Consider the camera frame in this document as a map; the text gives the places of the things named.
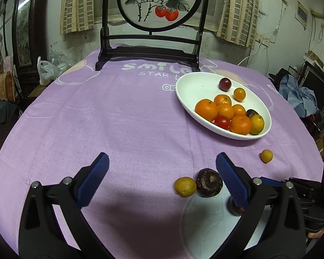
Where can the dark wooden framed painting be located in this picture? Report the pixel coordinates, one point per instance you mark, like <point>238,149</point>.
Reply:
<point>29,34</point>

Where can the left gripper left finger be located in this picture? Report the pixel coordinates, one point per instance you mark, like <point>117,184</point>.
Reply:
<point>40,235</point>

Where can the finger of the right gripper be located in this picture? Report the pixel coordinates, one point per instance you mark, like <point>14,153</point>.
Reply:
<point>271,182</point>

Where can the yellow green small fruit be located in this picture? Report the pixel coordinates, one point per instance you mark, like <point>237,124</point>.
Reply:
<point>185,186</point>

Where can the large orange tangerine front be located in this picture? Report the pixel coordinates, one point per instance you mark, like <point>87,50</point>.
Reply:
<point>207,109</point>

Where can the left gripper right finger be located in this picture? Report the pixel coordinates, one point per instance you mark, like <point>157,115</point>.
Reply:
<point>284,232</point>

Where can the orange tangerine back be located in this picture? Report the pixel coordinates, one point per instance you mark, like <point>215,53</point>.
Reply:
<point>222,99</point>

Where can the blue clothes pile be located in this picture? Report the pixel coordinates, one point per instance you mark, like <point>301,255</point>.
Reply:
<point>301,99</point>

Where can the white plastic bag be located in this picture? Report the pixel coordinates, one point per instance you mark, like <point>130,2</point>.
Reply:
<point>47,72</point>

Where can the left beige checked curtain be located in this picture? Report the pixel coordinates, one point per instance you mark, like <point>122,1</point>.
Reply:
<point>76,16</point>

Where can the person's right hand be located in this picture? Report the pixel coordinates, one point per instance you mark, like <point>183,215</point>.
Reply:
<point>316,235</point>

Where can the dark brown fruit back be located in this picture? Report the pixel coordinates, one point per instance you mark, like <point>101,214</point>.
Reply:
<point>209,183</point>

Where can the yellow orange citrus fruit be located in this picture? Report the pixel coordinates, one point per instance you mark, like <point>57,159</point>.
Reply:
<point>257,124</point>

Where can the small yellow loquat fruit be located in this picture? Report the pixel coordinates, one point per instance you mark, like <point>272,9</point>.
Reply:
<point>266,156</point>

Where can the beige checked curtain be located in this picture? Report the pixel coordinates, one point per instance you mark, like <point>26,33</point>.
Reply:
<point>76,16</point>
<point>238,23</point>

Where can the small orange tangerine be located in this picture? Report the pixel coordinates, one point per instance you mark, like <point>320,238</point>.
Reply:
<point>239,94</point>

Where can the purple tablecloth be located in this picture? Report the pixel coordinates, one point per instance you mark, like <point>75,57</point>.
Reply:
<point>129,110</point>

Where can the dark brown fruit front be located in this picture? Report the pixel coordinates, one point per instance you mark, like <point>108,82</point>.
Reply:
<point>250,113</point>

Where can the red cherry tomato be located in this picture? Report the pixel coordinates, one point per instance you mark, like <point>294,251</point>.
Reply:
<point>222,122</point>

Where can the small orange fruit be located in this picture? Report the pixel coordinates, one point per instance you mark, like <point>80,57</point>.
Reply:
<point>239,110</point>

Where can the black monitor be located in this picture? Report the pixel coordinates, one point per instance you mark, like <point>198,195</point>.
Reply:
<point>314,80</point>

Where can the white oval plate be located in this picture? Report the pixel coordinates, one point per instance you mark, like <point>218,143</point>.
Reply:
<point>193,87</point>

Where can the black framed persimmon screen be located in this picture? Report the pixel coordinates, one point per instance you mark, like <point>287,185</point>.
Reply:
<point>153,19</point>

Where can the wall power strip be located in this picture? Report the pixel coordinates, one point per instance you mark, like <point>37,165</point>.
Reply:
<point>264,41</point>

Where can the right beige checked curtain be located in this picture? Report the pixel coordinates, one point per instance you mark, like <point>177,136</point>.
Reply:
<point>238,23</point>

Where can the large orange tangerine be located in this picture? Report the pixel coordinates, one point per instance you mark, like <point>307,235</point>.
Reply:
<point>207,109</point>
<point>240,124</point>

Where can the dark brown fruit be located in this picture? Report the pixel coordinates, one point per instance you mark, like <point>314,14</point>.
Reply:
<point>234,209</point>
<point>209,183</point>
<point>250,113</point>

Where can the dark purple plum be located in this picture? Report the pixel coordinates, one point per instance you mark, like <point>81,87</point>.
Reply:
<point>225,84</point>

